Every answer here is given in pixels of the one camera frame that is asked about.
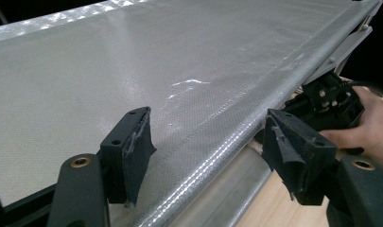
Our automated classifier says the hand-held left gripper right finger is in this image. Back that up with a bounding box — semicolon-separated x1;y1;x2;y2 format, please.
260;108;339;206

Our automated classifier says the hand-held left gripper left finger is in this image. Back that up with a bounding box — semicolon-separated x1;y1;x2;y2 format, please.
99;106;158;207

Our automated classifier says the clear plastic-lined metal-frame box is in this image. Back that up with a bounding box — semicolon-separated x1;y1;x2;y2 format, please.
0;0;383;227

